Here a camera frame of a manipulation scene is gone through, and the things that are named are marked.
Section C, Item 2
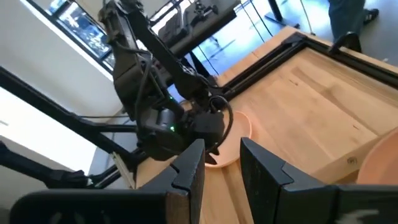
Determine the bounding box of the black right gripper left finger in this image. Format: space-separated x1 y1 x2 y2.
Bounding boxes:
9 138 206 224

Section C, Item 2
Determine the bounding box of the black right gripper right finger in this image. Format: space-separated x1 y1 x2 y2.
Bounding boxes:
239 136 398 224

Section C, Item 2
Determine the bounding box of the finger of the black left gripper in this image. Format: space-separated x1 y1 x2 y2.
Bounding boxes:
204 145 219 166

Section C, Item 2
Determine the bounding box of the light peach plate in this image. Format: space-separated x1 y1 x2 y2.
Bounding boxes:
203 110 253 169

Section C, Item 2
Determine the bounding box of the orange plate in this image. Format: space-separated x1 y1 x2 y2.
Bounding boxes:
356 129 398 187

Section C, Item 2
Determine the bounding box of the person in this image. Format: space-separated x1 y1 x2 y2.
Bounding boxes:
327 0 381 54

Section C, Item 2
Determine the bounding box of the silver frame bracket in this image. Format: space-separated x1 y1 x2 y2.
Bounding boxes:
111 151 137 190

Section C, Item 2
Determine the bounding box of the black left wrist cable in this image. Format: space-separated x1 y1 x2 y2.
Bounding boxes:
207 94 234 154

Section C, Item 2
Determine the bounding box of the black aluminium table frame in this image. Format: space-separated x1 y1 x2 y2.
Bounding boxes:
0 30 398 190

